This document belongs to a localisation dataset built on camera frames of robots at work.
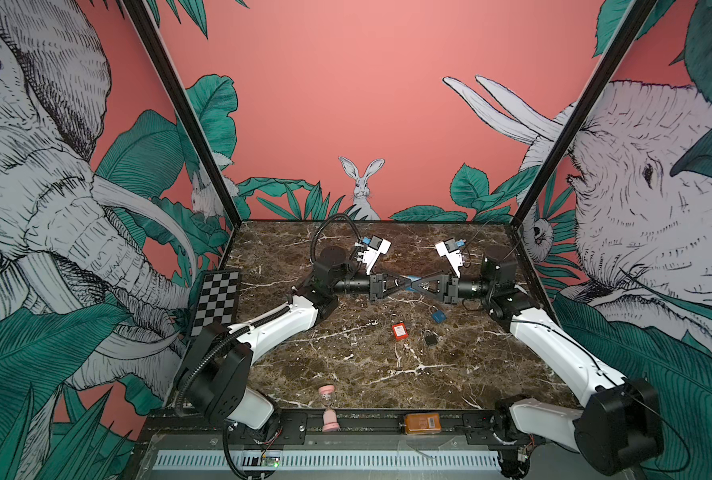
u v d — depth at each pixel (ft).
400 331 2.96
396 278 2.29
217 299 3.07
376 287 2.10
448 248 2.16
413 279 2.25
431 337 2.96
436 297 2.18
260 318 1.66
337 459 2.56
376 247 2.18
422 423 2.35
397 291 2.24
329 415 2.46
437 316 3.11
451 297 2.09
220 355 1.37
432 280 2.24
